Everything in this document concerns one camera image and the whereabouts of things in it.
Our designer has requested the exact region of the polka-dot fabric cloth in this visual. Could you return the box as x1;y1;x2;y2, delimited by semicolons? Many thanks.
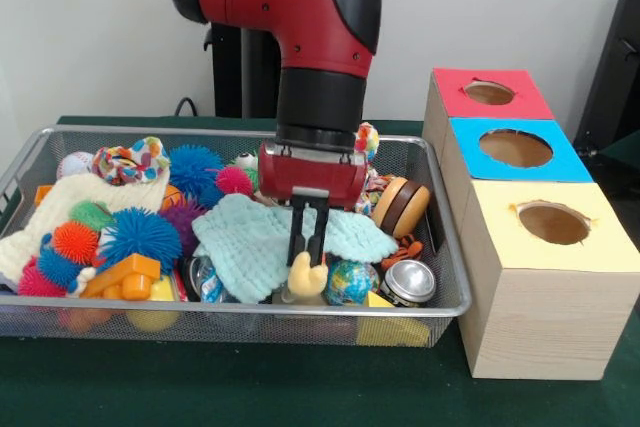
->
353;121;399;216

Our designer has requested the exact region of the white baseball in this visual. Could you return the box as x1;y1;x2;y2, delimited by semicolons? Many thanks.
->
56;151;96;181

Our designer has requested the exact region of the black cable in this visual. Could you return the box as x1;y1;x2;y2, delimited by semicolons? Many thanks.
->
173;95;200;118

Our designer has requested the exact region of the wooden box with three holes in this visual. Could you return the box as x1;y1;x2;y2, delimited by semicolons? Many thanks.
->
422;66;630;381

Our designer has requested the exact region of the orange plastic toy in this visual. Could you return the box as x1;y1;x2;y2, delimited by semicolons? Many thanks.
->
79;252;162;302

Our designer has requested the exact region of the cream waffle cloth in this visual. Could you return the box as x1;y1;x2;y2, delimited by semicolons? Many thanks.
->
0;174;169;283

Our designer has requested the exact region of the polka-dot fabric scrunchie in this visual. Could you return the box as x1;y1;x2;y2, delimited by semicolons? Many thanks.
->
92;135;172;186

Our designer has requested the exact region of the wooden toy hamburger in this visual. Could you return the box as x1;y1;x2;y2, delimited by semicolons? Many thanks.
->
372;176;432;238

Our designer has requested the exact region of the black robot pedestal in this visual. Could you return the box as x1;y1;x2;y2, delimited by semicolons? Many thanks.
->
203;0;402;121

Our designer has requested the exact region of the yellow plush duck toy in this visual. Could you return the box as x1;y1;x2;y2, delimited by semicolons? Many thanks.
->
288;251;330;296

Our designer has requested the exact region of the shallow wire mesh bin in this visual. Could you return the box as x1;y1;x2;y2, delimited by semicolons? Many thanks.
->
0;125;472;348

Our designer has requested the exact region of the black flat panel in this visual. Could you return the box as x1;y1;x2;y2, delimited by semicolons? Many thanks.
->
573;0;640;151

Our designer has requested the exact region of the mint green waffle cloth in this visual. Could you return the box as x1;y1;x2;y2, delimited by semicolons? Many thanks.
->
192;193;400;304

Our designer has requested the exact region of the dark green table cloth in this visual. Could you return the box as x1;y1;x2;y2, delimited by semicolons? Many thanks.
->
0;115;640;427
602;129;640;161

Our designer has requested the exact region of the blue spiky rubber ball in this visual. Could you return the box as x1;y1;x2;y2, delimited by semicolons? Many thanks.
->
168;144;225;198
97;206;182;276

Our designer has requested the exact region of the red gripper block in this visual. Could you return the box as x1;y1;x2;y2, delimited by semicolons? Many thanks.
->
257;141;370;268

